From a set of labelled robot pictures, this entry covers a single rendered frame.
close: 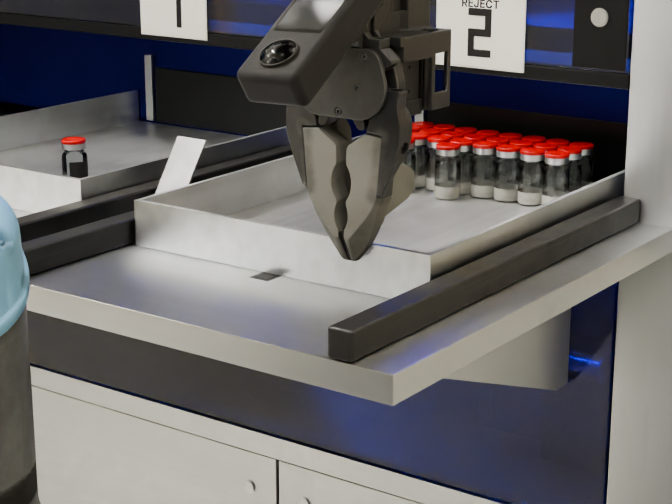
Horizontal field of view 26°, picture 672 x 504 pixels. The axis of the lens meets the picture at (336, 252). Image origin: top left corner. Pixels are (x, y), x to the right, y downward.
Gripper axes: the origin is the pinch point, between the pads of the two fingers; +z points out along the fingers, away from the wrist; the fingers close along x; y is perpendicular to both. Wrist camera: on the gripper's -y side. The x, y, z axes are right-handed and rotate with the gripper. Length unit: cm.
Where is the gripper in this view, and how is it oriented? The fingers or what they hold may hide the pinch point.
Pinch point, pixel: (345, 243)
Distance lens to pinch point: 96.9
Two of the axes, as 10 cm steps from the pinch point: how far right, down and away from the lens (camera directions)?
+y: 5.8, -2.2, 7.8
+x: -8.1, -1.6, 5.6
